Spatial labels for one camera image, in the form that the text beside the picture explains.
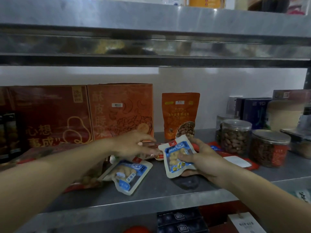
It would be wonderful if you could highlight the person's left hand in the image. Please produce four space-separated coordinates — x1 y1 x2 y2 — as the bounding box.
112 130 158 159

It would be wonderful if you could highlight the person's right hand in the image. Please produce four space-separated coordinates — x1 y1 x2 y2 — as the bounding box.
177 138 235 186

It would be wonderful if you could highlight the blue white snack packet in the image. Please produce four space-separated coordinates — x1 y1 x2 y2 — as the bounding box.
98 159 153 195
158 135 197 179

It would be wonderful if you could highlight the person's left forearm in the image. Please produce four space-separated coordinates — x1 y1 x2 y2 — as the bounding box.
0 139 115 233

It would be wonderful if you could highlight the person's right forearm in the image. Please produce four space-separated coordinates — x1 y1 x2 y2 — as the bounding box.
220 165 311 233

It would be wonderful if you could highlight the small red snack packet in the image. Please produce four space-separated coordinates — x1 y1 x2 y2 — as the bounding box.
138 143 166 161

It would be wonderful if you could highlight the metal shelf board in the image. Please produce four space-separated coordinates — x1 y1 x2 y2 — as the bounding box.
0 0 311 69
15 129 311 233

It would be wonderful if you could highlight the orange cardboard box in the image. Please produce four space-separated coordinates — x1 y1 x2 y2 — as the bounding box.
87 83 154 141

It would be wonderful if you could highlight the orange stand-up nut pouch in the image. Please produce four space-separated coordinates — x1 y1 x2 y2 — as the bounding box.
162 92 200 140

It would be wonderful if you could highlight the clear jar of nuts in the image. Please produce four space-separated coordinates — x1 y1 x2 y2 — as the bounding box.
221 119 253 156
215 114 240 144

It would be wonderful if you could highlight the flat red packet white label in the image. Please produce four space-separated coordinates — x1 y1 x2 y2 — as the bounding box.
193 142 260 172

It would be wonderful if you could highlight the dark blue carton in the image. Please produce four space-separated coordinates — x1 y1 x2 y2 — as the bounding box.
157 207 202 226
157 219 210 233

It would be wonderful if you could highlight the grey white box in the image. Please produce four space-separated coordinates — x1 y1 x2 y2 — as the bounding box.
226 96 243 117

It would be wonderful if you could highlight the red nut bag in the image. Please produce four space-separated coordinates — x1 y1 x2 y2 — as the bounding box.
63 165 105 194

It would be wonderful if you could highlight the clear jar red label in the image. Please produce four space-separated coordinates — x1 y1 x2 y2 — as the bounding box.
250 129 291 168

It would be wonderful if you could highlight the dark blue box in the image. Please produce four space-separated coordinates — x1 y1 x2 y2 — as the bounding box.
235 97 273 130

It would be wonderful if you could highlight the red round object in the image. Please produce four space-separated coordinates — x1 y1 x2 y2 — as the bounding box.
123 226 151 233

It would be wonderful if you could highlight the white paper tag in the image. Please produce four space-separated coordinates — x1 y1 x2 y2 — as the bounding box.
227 212 267 233

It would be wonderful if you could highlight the dark red gift box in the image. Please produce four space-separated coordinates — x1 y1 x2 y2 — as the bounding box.
0 85 94 165

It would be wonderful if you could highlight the clear lidded container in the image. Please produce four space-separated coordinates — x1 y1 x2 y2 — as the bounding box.
280 128 311 160

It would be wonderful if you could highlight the mauve box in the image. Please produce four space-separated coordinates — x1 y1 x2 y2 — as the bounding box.
272 89 311 103

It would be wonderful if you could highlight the white printed packet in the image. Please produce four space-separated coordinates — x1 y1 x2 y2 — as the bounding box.
295 189 311 204

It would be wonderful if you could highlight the white can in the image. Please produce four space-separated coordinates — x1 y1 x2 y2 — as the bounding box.
162 0 188 7

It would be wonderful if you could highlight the orange container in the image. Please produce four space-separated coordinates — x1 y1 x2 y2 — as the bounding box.
189 0 226 9

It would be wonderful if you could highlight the dark container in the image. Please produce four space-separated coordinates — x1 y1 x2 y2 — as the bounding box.
248 0 291 14

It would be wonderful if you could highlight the pink packet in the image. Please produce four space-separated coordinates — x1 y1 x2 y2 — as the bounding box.
287 0 308 15

